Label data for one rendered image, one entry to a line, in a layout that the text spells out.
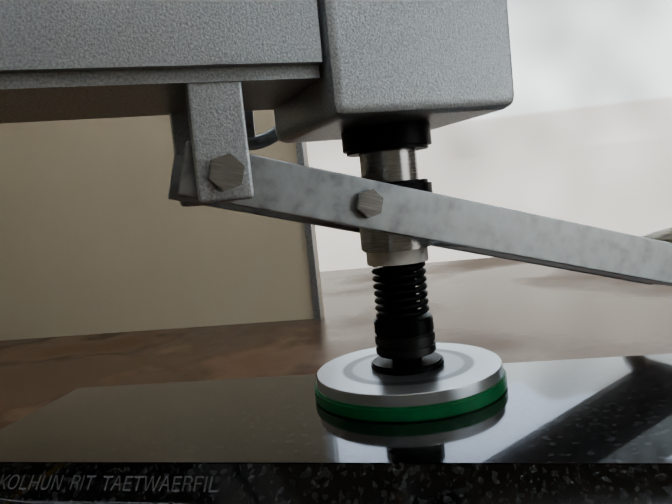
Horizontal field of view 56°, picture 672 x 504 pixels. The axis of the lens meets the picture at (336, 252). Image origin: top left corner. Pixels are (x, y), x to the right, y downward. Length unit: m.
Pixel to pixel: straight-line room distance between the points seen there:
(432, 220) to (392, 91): 0.15
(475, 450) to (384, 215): 0.24
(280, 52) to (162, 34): 0.10
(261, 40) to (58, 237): 5.97
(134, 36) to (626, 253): 0.59
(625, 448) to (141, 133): 5.70
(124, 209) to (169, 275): 0.74
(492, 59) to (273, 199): 0.26
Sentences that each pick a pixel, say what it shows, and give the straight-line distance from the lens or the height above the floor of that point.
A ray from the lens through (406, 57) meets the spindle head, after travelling 0.62.
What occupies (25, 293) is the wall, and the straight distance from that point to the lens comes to 6.77.
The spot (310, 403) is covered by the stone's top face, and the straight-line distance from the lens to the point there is 0.73.
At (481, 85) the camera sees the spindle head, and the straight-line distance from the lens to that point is 0.65.
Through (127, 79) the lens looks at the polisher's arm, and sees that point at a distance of 0.58.
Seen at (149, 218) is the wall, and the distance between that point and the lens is 6.04.
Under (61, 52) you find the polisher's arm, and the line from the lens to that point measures 0.57.
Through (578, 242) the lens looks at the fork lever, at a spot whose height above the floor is 0.97.
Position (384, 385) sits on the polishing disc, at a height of 0.85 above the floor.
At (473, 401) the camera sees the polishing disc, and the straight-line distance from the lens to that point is 0.67.
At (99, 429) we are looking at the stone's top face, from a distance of 0.77.
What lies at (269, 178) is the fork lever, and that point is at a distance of 0.61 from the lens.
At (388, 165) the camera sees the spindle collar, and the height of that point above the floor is 1.08.
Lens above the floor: 1.05
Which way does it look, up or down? 5 degrees down
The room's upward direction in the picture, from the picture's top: 6 degrees counter-clockwise
